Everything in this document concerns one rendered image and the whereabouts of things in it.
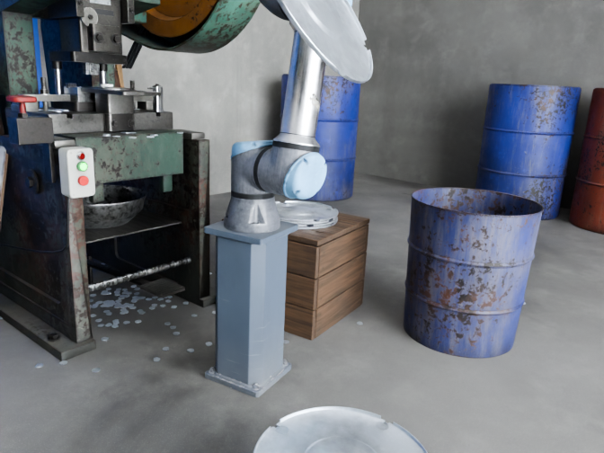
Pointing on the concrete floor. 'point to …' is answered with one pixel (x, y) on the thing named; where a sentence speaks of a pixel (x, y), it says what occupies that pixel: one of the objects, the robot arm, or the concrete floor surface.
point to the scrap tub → (468, 269)
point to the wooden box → (324, 275)
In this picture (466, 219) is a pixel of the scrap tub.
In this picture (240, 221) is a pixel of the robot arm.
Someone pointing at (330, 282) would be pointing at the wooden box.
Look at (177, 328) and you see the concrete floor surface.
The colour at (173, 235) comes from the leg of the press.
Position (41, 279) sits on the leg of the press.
